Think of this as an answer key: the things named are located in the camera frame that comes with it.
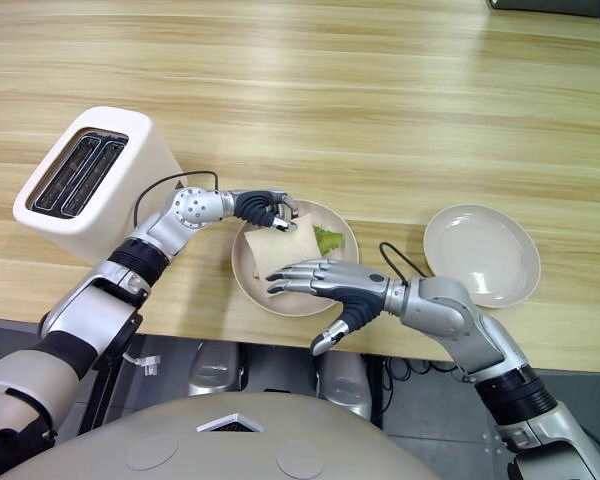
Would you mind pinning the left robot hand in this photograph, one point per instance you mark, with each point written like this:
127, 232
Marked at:
252, 206

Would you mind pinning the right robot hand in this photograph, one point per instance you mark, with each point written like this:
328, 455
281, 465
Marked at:
352, 290

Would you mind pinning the bread slice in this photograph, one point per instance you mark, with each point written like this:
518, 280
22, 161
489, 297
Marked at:
285, 252

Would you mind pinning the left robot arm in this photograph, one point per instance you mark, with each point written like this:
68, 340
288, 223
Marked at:
100, 310

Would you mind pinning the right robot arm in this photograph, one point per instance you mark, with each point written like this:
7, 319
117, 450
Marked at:
485, 345

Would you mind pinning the beige round plate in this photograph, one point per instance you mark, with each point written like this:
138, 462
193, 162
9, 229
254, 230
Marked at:
481, 255
300, 300

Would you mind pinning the green lettuce leaf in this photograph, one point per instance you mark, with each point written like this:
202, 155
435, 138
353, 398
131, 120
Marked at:
328, 240

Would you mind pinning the cream toaster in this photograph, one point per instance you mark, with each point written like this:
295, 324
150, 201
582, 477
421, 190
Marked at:
105, 185

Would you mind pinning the robot body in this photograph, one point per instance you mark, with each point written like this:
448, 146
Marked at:
220, 445

